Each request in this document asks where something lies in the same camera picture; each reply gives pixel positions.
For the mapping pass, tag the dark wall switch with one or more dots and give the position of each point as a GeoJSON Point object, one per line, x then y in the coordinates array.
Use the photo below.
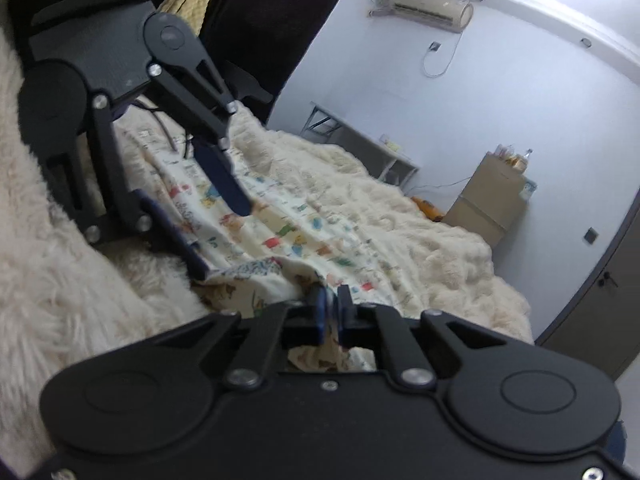
{"type": "Point", "coordinates": [591, 236]}

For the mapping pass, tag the wall socket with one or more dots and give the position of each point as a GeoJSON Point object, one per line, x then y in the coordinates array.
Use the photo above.
{"type": "Point", "coordinates": [434, 47]}

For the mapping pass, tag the clear bottle with yellow liquid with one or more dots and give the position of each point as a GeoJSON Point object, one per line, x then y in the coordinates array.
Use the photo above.
{"type": "Point", "coordinates": [525, 160]}

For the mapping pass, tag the cream fluffy blanket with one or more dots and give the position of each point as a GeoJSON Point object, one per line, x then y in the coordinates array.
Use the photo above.
{"type": "Point", "coordinates": [425, 260]}

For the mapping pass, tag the grey metal-frame desk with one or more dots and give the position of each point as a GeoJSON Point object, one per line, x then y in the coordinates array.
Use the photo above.
{"type": "Point", "coordinates": [360, 132]}

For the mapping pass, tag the small white box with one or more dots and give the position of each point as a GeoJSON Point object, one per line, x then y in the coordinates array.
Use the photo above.
{"type": "Point", "coordinates": [392, 144]}

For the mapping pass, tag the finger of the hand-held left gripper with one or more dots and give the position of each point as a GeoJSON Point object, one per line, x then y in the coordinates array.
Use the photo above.
{"type": "Point", "coordinates": [175, 240]}
{"type": "Point", "coordinates": [225, 185]}

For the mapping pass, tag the beige small fridge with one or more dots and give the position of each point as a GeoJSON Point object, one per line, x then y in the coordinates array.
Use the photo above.
{"type": "Point", "coordinates": [485, 200]}

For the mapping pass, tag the cream cartoon print garment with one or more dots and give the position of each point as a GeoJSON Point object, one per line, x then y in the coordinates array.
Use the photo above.
{"type": "Point", "coordinates": [300, 225]}

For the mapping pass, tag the orange item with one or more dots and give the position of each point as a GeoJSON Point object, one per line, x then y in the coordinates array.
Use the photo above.
{"type": "Point", "coordinates": [427, 208]}

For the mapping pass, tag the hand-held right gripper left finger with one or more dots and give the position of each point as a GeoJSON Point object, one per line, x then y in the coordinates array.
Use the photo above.
{"type": "Point", "coordinates": [317, 320]}

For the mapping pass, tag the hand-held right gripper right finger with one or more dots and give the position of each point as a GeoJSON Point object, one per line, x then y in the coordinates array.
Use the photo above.
{"type": "Point", "coordinates": [345, 320]}

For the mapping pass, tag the grey door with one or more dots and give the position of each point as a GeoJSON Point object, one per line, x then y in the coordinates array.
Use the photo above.
{"type": "Point", "coordinates": [600, 320]}

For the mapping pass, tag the white air conditioner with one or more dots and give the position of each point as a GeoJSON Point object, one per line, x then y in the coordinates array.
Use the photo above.
{"type": "Point", "coordinates": [425, 7]}

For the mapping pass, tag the dark curtain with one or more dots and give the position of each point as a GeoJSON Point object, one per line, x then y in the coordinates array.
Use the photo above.
{"type": "Point", "coordinates": [280, 20]}

